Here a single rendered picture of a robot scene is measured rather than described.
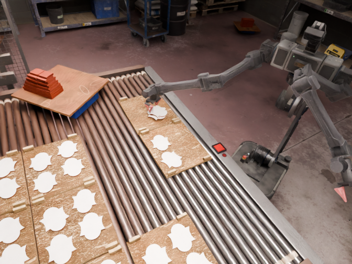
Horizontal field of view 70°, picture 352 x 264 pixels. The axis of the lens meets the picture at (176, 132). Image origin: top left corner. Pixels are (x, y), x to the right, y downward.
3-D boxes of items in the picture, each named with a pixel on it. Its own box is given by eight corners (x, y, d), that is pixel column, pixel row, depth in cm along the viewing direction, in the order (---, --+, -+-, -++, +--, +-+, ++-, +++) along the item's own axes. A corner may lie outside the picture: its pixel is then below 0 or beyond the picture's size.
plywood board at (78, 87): (58, 66, 217) (57, 64, 215) (109, 81, 207) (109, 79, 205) (11, 97, 182) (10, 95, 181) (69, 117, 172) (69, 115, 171)
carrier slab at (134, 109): (157, 92, 218) (157, 91, 217) (180, 122, 193) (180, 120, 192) (118, 102, 204) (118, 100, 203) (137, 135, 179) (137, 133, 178)
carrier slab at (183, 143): (180, 122, 193) (181, 120, 192) (212, 159, 169) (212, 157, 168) (139, 135, 179) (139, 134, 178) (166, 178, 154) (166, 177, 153)
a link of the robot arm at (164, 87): (214, 88, 157) (210, 71, 153) (210, 91, 153) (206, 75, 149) (162, 94, 183) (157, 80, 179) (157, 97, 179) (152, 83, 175)
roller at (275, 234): (144, 74, 247) (144, 69, 243) (299, 262, 129) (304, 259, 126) (140, 75, 245) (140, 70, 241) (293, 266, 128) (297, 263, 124)
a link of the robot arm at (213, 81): (219, 92, 146) (215, 76, 142) (203, 91, 157) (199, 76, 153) (264, 64, 166) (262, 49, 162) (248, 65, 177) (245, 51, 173)
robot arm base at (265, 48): (268, 63, 175) (274, 46, 166) (263, 67, 170) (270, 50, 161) (257, 58, 178) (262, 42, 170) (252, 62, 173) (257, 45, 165)
